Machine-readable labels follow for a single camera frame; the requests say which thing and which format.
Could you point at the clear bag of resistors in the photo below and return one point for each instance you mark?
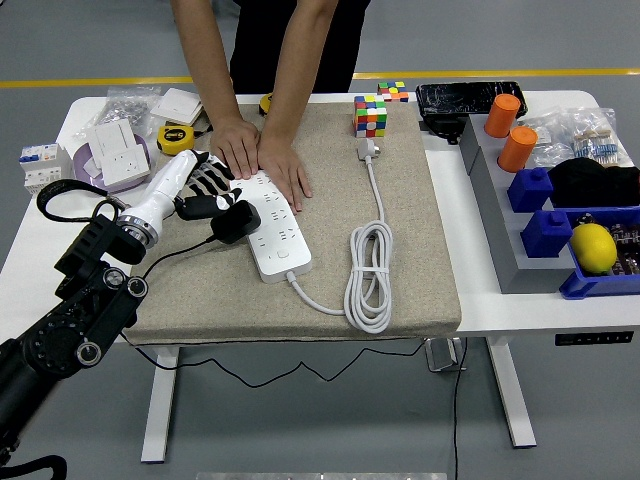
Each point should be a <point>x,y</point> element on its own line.
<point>600,137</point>

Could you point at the yellow black tape measure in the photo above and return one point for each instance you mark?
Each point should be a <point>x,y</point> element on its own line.
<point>175,139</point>

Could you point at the small yellow tape measure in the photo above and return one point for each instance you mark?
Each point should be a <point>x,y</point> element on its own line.
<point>265,102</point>

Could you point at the person's right forearm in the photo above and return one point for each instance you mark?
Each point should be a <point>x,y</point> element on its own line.
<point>207,60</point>

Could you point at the white power strip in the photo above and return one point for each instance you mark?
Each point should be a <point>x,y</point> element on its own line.
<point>280,245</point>

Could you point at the purple plate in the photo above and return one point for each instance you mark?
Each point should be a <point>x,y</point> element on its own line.
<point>82,172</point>

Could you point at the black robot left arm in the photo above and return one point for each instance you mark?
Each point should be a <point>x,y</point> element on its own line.
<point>60,335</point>

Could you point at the grey stepped block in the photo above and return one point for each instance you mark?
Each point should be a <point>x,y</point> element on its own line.
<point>500,240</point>

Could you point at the clear bag of small parts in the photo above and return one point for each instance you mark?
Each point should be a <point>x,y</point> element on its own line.
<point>550,145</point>

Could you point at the small colourful puzzle cube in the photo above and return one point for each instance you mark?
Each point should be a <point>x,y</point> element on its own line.
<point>392,91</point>

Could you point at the clear bag of screws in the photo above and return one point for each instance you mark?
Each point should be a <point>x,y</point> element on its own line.
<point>122,105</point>

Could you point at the orange cylinder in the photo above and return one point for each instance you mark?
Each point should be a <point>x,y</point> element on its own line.
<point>501,117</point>
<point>517,150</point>

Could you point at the dark circuit board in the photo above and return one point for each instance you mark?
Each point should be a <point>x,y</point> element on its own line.
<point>627,250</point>

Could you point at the large colourful puzzle cube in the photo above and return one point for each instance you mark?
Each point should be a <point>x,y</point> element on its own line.
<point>370,117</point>

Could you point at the black plug adapter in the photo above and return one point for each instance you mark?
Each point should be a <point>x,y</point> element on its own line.
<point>235,222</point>

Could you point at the white circuit breaker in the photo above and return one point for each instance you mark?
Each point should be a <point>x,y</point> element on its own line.
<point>45,167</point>

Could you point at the person's left hand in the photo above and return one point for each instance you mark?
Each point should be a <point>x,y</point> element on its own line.
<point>285,167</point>

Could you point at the black cloth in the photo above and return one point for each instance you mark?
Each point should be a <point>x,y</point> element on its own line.
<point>590,182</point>

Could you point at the white wall switch plate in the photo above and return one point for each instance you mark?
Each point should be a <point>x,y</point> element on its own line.
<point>175,105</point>

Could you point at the metal bracket under table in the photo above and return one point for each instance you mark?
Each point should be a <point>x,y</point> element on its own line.
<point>442,357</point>

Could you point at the white table leg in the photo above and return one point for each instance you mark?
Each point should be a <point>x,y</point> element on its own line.
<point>515,400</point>
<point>160,400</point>

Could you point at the white switch panel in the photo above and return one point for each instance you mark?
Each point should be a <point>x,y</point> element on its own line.
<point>115,135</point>

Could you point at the person's left forearm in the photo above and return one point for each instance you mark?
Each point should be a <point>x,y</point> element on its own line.
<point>300,65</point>

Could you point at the black plastic tray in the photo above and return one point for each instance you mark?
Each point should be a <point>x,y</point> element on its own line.
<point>460,97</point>

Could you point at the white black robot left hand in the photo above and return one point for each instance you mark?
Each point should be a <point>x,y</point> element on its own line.
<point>165,185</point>

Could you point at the white wall socket panel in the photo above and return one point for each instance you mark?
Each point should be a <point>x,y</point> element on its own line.
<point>125,167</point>

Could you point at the small white card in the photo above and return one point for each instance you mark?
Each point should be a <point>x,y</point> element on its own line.
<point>92,169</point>

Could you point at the blue block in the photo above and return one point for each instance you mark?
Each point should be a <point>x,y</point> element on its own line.
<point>545,235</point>
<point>530,192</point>

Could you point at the person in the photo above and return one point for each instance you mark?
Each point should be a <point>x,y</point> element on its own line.
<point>290,40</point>

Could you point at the grey-brown mat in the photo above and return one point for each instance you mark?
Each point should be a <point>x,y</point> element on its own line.
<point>325,210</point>

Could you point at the person's right hand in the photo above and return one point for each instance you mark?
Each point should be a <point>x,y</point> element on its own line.
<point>237,147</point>

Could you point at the yellow lemon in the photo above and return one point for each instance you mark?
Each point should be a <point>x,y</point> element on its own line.
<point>593,248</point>

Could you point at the blue plastic bin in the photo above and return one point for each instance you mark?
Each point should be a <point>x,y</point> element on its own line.
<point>590,287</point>

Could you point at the black table control panel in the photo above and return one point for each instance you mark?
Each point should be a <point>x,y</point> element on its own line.
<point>592,338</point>

